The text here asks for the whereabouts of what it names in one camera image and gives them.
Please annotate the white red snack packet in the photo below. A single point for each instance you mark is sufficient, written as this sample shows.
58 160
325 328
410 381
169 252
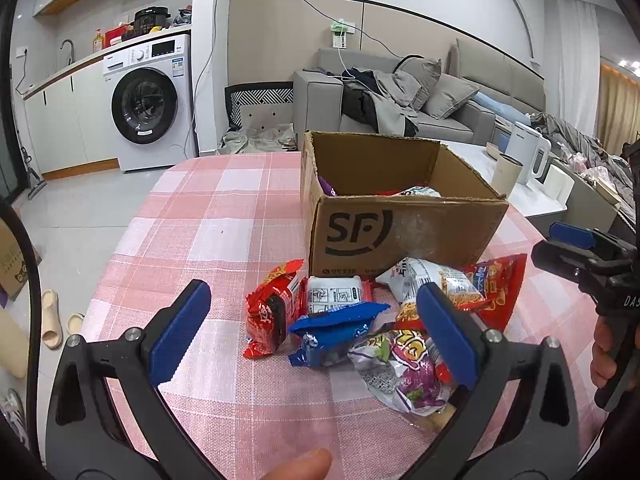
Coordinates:
330 294

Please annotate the beige tumbler cup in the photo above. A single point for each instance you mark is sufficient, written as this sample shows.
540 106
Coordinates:
506 174

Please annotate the white washing machine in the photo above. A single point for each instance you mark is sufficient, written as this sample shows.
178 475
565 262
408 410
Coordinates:
149 96

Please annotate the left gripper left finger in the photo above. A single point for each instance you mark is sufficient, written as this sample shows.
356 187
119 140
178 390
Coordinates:
107 418

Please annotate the person's right hand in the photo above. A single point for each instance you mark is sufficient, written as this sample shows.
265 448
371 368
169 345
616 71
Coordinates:
602 366

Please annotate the white electric kettle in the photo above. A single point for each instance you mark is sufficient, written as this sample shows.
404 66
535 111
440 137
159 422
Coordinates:
531 149

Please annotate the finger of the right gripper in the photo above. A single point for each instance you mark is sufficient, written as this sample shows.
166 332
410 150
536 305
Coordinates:
576 239

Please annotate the beige slipper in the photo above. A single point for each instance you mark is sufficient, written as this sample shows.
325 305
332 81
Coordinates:
51 328

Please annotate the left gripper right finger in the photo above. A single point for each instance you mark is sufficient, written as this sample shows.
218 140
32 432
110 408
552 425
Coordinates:
517 417

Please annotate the grey clothes pile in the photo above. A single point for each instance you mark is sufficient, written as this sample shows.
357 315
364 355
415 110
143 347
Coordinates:
382 101

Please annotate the pink plaid tablecloth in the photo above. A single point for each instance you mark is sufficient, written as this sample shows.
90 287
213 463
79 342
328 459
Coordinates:
228 222

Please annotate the white tissue roll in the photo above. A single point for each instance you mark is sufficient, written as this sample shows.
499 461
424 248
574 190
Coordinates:
558 185

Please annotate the purple grape candy bag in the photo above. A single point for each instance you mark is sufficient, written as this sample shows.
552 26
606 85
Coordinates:
399 367

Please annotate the cardboard box on floor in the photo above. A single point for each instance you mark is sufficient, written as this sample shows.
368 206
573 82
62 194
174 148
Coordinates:
13 273

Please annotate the white marble coffee table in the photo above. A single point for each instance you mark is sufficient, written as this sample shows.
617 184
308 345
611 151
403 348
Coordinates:
528 199

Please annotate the person's left hand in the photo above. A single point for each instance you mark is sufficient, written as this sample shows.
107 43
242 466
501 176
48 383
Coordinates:
314 465

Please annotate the red orange chips bag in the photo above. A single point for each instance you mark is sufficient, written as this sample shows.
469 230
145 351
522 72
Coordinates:
499 281

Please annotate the white fried noodle snack bag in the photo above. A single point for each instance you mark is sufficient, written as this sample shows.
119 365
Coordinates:
405 278

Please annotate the blue cookie packet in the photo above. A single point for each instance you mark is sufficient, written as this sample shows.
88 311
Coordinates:
325 338

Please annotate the brown cardboard SF box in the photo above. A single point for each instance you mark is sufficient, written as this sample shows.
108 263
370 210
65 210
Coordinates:
369 200

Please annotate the black pressure cooker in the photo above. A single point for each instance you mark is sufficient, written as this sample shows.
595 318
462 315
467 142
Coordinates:
148 18

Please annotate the grey cushion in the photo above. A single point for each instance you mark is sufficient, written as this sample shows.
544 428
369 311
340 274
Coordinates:
426 71
449 95

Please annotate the black patterned chair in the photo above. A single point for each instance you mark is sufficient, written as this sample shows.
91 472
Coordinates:
264 93

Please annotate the red noodle packet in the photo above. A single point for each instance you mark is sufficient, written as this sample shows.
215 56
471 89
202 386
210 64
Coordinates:
276 304

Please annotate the grey sofa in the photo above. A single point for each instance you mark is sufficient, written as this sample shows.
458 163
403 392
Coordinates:
318 93

